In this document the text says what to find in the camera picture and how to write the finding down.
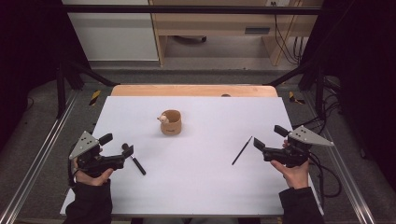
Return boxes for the yellow clamp right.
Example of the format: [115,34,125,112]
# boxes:
[288,91,306,105]

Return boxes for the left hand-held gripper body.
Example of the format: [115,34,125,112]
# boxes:
[68,131,126,178]

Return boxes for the black metal crossbar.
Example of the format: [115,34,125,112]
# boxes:
[61,4,322,16]

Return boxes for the hand-held gripper cable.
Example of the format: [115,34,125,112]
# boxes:
[307,151,343,209]
[67,158,78,188]

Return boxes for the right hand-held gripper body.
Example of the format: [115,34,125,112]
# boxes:
[262,125,334,168]

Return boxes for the light wooden desk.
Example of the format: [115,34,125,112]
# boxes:
[148,0,323,67]

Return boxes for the dark curtain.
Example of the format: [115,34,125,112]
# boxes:
[300,0,396,190]
[0,0,92,150]

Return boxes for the person's left hand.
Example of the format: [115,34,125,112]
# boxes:
[71,158,115,187]

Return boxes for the black floor cables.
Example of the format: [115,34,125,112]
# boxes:
[292,76,342,134]

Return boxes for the black metal stand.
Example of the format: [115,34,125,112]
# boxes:
[263,59,327,119]
[55,59,120,119]

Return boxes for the wooden table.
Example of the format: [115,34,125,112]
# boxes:
[110,84,278,98]

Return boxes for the white cabinet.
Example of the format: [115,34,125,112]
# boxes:
[61,0,160,62]

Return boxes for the aluminium rail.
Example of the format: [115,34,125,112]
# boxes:
[0,90,80,224]
[302,91,377,224]

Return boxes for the person's right hand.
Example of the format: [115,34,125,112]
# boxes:
[270,160,311,190]

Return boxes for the wooden cup with animal figure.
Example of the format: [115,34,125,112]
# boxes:
[157,109,182,136]

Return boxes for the black hanging cables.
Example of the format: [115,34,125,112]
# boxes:
[270,1,304,65]

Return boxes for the right hand-held gripper cable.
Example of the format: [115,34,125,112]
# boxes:
[307,151,343,209]

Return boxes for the left hand-held gripper cable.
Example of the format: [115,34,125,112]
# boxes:
[67,158,78,188]

